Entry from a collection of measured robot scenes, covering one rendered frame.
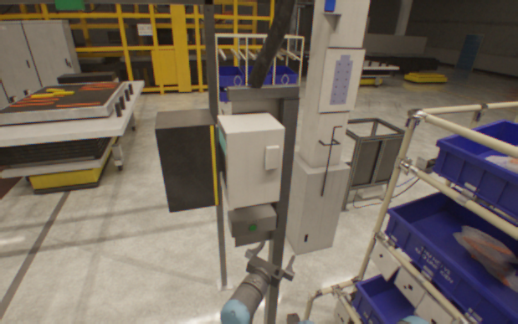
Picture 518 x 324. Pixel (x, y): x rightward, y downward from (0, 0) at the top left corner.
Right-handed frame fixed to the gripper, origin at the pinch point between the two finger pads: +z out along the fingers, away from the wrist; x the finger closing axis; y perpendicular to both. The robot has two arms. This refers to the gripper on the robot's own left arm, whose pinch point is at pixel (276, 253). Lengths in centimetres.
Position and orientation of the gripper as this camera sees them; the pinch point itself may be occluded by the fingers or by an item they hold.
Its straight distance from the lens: 107.4
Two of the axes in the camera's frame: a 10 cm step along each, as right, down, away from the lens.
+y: 1.8, -8.9, -4.3
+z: 4.5, -3.2, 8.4
